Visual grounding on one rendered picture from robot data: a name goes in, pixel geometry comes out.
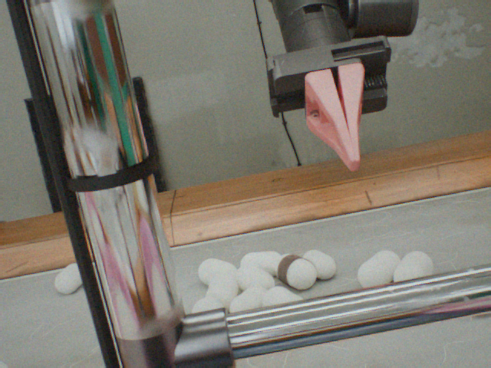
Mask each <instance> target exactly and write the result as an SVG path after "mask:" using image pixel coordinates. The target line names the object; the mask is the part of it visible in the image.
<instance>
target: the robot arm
mask: <svg viewBox="0 0 491 368"><path fill-rule="evenodd" d="M268 1H269V2H271V3H272V7H273V10H274V13H275V17H276V20H278V23H279V27H280V30H281V33H282V38H283V41H284V44H285V49H286V52H287V53H284V54H277V55H272V56H270V57H268V58H267V59H266V61H265V63H266V70H267V78H268V86H269V99H270V105H271V109H272V115H273V117H275V118H279V114H280V113H284V112H289V111H293V110H300V109H305V119H306V122H307V125H308V128H309V130H310V131H311V132H313V133H314V134H315V135H317V136H318V137H319V138H321V139H322V140H323V141H325V142H326V143H327V144H328V145H329V146H330V147H332V148H333V149H334V150H335V151H336V152H337V153H338V155H339V156H340V157H341V158H342V159H343V161H344V162H345V164H346V165H347V166H348V168H349V169H350V171H353V170H358V169H359V164H360V153H359V140H358V131H359V126H360V122H361V115H362V114H367V113H374V112H379V111H382V110H384V109H385V108H386V107H387V99H388V95H387V80H386V72H387V63H390V60H391V53H392V49H391V46H390V43H389V41H388V39H387V38H392V37H406V36H409V35H410V34H411V33H412V32H413V30H414V28H415V26H416V23H417V19H418V13H419V0H268ZM362 38H366V39H362ZM351 39H361V40H357V41H351Z"/></svg>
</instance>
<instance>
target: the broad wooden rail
mask: <svg viewBox="0 0 491 368"><path fill-rule="evenodd" d="M487 187H491V130H486V131H481V132H477V133H471V134H466V135H462V136H455V137H450V138H446V139H441V140H434V141H430V142H426V143H419V144H414V145H410V146H403V147H398V148H390V149H383V150H378V151H374V152H370V153H362V154H360V164H359V169H358V170H353V171H350V169H349V168H348V166H347V165H346V164H345V162H344V161H343V159H342V158H339V159H332V160H327V161H323V162H319V163H311V164H307V165H303V166H295V167H291V168H287V169H280V170H275V171H271V172H264V173H259V174H255V175H250V176H243V177H239V178H234V179H227V180H223V181H218V182H211V183H207V184H202V185H198V186H190V187H186V188H182V189H175V190H171V191H167V192H160V193H158V196H159V199H160V205H161V209H162V212H163V218H164V221H165V226H166V231H167V235H168V239H169V243H170V248H176V247H180V246H184V245H192V244H196V243H200V242H207V241H212V240H216V239H221V238H228V237H232V236H237V235H244V234H249V233H253V232H260V231H265V230H269V229H273V228H281V227H285V226H289V225H297V224H301V223H305V222H313V221H317V220H321V219H329V218H333V217H337V216H341V215H349V214H352V213H356V212H364V211H368V210H372V209H380V208H384V207H388V206H392V205H400V204H404V203H408V202H416V201H420V200H425V199H432V198H436V197H440V196H448V195H452V194H456V193H460V192H468V191H472V190H476V189H483V188H487ZM73 263H77V261H76V258H75V255H74V250H73V248H72V244H71V240H70V236H69V234H68V228H67V226H66V222H65V219H64V214H63V212H56V213H51V214H47V215H40V216H36V217H32V218H25V219H21V220H16V221H12V222H5V223H0V281H1V280H5V279H10V278H17V277H21V276H26V275H30V274H37V273H41V272H46V271H53V270H57V269H62V268H66V267H67V266H68V265H71V264H73Z"/></svg>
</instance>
